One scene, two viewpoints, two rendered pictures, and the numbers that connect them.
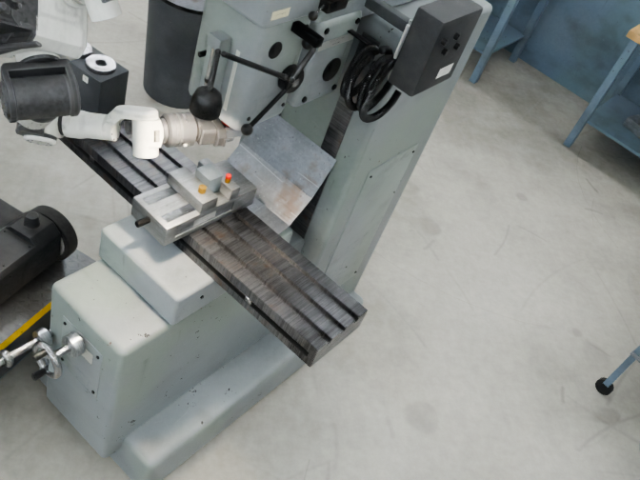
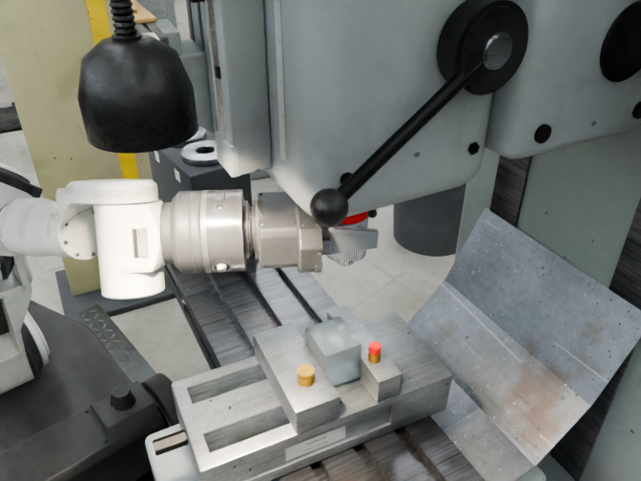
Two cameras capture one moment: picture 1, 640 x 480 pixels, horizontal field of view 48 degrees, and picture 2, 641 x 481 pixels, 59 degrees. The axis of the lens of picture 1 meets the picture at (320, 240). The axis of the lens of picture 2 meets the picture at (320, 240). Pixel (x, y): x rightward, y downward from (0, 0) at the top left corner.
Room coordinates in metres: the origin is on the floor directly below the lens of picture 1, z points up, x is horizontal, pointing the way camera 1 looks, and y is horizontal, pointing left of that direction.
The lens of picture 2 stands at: (1.14, 0.04, 1.57)
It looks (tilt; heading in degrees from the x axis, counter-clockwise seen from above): 33 degrees down; 38
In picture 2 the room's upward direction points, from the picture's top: straight up
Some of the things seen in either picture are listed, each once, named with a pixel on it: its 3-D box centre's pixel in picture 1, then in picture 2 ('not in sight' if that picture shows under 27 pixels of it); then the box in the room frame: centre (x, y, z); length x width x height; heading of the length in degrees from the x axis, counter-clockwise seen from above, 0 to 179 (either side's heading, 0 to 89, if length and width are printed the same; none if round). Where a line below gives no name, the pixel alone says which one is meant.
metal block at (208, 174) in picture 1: (208, 179); (333, 352); (1.58, 0.37, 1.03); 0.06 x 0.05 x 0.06; 63
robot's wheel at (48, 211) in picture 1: (50, 232); (169, 415); (1.62, 0.87, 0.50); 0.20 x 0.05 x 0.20; 79
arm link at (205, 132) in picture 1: (196, 129); (261, 231); (1.51, 0.41, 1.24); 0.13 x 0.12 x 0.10; 43
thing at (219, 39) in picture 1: (212, 72); (236, 49); (1.47, 0.39, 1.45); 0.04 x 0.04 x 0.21; 65
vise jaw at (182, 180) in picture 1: (192, 190); (294, 373); (1.53, 0.39, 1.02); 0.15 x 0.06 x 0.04; 63
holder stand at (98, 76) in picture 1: (87, 82); (199, 187); (1.80, 0.86, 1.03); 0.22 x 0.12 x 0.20; 73
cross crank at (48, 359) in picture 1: (58, 353); not in sight; (1.12, 0.56, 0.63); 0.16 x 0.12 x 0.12; 155
